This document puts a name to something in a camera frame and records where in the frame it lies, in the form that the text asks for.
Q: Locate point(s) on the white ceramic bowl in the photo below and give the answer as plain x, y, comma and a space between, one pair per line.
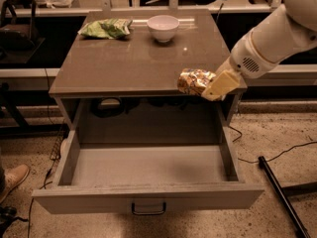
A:
163, 27

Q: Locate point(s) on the tan shoe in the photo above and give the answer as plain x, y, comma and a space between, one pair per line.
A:
11, 178

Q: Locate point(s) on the black metal stand leg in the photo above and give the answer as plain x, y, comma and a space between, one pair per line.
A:
300, 230

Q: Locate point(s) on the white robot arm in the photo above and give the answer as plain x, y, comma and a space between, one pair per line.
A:
290, 29

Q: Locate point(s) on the black drawer handle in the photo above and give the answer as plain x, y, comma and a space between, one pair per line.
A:
148, 209

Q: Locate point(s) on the open grey top drawer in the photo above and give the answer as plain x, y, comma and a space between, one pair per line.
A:
102, 178

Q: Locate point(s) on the grey cabinet with top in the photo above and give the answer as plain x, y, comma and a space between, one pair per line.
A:
124, 92

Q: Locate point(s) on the green chip bag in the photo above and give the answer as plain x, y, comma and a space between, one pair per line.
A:
112, 28

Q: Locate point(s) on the black chair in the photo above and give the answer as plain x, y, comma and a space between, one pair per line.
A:
18, 42

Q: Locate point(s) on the crushed orange soda can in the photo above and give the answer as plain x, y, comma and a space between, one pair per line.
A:
194, 81

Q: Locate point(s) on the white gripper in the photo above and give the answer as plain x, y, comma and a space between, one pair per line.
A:
246, 58

